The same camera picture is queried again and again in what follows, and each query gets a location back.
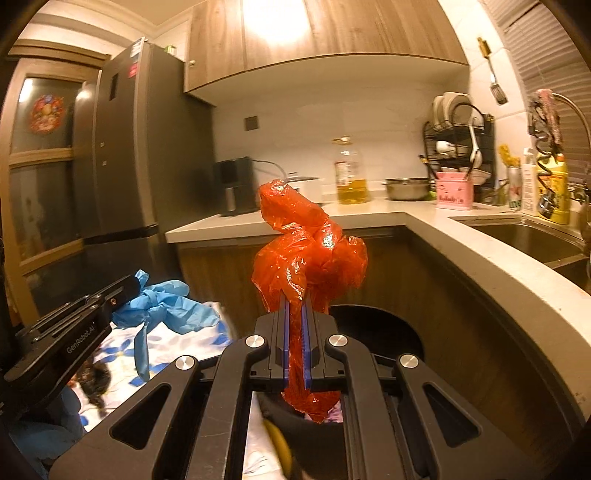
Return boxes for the blue disposable glove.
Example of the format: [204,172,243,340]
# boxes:
[111,269,221,382]

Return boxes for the small black plastic bag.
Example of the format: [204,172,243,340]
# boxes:
[75,359,111,409]

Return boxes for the red plastic bag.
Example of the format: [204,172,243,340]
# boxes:
[252,179,369,423]

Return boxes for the black trash bin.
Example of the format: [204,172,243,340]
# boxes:
[256,304,425,479]

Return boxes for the kitchen faucet with coil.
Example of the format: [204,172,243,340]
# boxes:
[528,89,590,222]

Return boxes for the left hand blue glove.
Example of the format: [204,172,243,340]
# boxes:
[9,386,86,479]

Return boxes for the blue floral tablecloth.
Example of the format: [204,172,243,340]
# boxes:
[70,316,283,479]

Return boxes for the wooden lower cabinets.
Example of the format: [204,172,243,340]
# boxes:
[174,225,583,462]

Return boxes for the dark steel refrigerator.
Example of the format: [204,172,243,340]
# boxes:
[72,38,218,283]

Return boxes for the black air fryer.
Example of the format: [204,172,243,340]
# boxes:
[214,156,259,216]

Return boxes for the wooden glass sliding door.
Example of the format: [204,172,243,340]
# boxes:
[1,58,98,325]

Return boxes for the white rice cooker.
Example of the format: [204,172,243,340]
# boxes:
[286,174,322,205]

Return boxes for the stainless steel bowl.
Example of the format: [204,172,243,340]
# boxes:
[384,178,430,201]

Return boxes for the stainless steel sink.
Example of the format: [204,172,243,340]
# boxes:
[455,216,590,289]

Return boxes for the pink utensil holder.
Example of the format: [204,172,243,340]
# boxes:
[436,171,474,210]

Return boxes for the cooking oil bottle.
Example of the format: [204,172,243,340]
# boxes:
[332,136,370,205]

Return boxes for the wooden upper cabinet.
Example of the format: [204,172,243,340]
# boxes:
[184,1,468,92]

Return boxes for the yellow detergent bottle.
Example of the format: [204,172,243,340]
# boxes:
[543,153,570,225]

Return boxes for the black dish rack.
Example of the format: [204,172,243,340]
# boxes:
[422,92,497,202]

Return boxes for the hanging spatula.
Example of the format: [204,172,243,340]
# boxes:
[477,37,508,106]

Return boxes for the window blinds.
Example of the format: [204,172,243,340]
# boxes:
[484,0,590,184]

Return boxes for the wall power outlet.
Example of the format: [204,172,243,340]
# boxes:
[245,116,259,131]

